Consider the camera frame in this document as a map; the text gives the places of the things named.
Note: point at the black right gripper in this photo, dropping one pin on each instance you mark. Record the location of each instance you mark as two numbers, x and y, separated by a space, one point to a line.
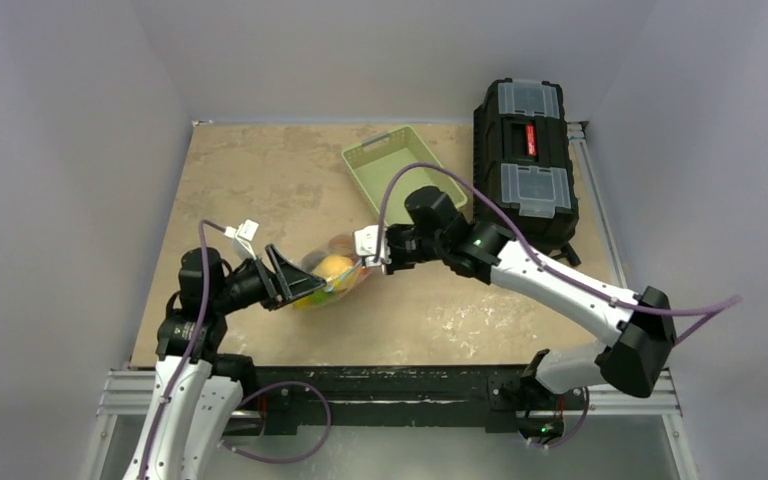
389 249

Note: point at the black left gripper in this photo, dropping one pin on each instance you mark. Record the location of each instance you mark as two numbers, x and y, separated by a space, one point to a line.
295 282

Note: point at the clear zip bag blue seal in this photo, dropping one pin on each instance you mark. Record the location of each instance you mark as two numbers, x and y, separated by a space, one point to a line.
341 244

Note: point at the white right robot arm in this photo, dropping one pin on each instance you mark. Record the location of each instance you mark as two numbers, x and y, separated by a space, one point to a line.
634 331

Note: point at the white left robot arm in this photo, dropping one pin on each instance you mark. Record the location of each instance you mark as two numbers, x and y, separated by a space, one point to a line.
196 388

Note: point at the yellow fake lemon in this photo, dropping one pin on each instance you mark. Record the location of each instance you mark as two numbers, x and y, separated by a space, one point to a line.
331 267

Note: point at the black toolbox clear lids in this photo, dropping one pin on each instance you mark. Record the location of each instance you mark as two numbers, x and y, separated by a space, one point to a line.
521 162

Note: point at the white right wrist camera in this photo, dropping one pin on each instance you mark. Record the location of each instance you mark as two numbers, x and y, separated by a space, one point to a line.
366 241

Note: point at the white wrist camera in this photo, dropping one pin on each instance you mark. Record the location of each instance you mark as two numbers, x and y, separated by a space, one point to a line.
366 241
241 238

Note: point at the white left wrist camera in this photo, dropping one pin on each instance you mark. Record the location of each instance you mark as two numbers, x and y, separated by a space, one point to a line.
241 238

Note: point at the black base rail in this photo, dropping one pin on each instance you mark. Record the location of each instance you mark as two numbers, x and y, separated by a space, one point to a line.
495 398

